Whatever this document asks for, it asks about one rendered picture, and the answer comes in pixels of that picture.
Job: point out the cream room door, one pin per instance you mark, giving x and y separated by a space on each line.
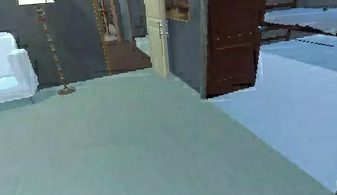
156 29

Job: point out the white armchair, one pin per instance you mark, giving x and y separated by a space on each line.
5 68

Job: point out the framed brown picture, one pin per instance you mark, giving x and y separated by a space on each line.
176 1

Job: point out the brown floor lamp white shade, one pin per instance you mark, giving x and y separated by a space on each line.
52 51

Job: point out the dark red wooden cupboard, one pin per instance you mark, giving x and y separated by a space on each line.
233 36

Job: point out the pale blue table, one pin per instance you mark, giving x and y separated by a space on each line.
307 19

